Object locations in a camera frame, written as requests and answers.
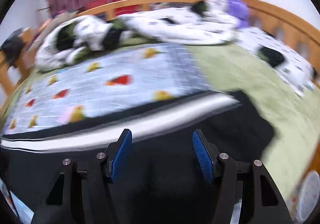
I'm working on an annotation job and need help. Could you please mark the black pants with white stripe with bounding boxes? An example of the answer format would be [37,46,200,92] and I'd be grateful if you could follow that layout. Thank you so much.
[1,91,275,223]

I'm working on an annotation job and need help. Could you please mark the fruit print plastic bed cover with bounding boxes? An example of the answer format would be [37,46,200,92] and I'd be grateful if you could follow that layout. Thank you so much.
[1,43,210,135]

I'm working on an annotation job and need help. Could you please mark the dark cloth on bedpost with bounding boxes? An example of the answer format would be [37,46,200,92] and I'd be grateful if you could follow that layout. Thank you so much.
[1,28,24,67]

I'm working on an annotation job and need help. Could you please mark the white floral quilt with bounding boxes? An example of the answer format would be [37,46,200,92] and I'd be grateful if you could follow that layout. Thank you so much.
[35,0,316,95]

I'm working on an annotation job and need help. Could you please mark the purple plush toy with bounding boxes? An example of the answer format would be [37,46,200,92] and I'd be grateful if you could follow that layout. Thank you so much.
[227,0,249,29]

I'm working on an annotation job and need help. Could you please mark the wooden bed frame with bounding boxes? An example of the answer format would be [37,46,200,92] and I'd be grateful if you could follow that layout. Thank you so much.
[1,0,319,116]

